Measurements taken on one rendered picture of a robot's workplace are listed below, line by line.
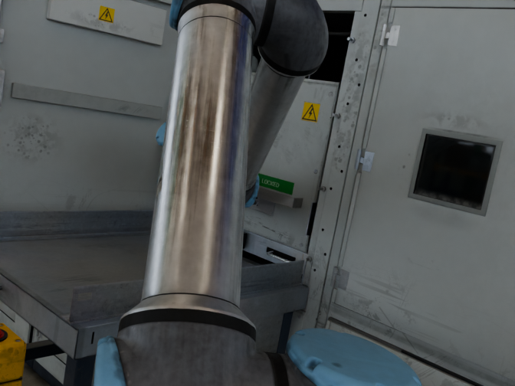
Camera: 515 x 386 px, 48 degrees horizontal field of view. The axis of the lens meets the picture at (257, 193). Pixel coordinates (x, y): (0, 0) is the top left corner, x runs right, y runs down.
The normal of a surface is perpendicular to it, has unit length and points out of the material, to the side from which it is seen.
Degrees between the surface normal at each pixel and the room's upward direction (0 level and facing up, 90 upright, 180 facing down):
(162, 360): 53
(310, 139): 90
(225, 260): 59
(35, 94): 90
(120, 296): 90
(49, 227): 90
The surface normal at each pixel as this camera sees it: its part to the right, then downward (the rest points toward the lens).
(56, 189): 0.59, 0.22
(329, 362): 0.26, -0.96
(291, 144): -0.67, -0.01
